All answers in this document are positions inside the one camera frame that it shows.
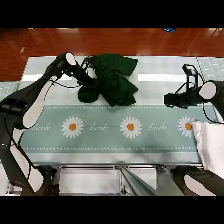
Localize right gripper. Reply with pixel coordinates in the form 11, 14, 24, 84
163, 92, 190, 110

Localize dark green T-shirt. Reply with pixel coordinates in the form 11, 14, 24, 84
77, 52, 140, 108

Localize white garment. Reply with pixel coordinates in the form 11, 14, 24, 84
191, 120, 224, 181

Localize blue object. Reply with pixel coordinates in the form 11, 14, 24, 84
162, 27, 177, 34

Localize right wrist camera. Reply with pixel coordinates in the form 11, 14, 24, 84
181, 63, 202, 92

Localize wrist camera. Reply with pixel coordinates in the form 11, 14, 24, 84
181, 63, 202, 92
80, 56, 93, 73

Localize black cable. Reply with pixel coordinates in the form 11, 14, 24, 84
200, 99, 219, 125
49, 77, 82, 90

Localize silver frame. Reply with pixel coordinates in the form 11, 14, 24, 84
6, 162, 224, 197

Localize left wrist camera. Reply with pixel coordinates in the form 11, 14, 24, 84
80, 56, 93, 73

